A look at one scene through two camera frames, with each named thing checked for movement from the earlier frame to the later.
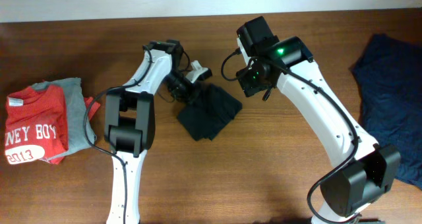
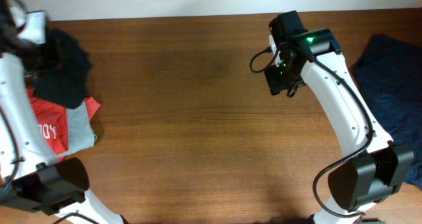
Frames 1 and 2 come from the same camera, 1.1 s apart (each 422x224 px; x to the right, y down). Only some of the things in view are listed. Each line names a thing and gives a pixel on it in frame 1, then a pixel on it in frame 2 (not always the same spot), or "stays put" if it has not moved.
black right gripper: [249, 87] -> [274, 82]
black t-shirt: [210, 109] -> [61, 67]
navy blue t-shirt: [389, 75] stays put
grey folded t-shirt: [80, 135] stays put
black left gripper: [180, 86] -> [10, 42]
